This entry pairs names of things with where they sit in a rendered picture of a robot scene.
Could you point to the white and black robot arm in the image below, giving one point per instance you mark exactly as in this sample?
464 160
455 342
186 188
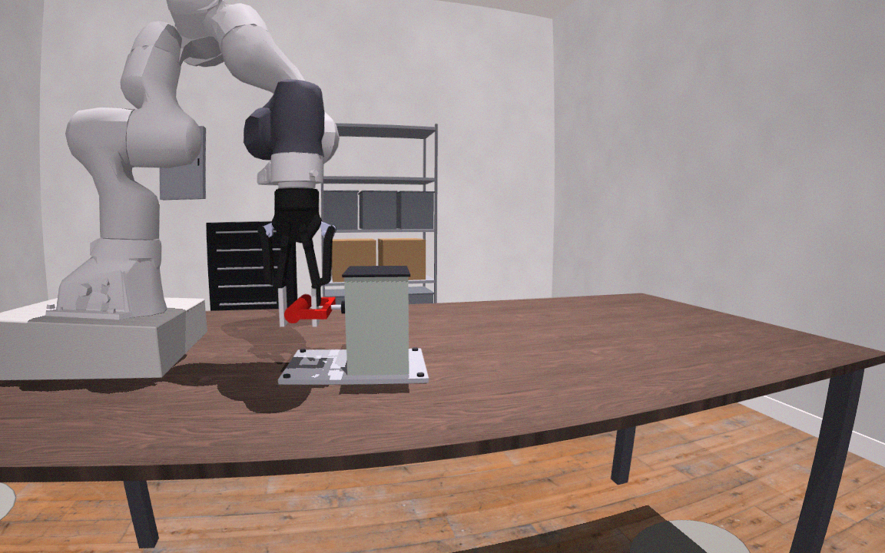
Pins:
122 278

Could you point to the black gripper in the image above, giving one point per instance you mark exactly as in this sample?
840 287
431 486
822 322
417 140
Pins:
294 224

